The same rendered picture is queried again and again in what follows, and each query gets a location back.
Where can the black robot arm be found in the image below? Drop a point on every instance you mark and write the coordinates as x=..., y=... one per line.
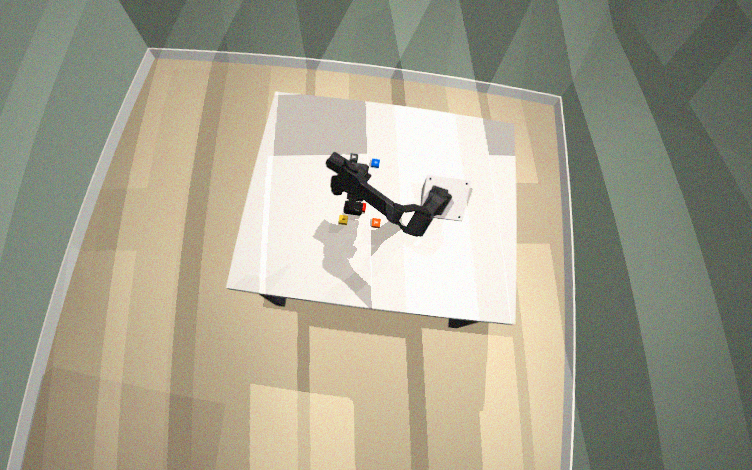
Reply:
x=353, y=179

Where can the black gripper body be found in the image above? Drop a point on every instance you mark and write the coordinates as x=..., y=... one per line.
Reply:
x=354, y=207

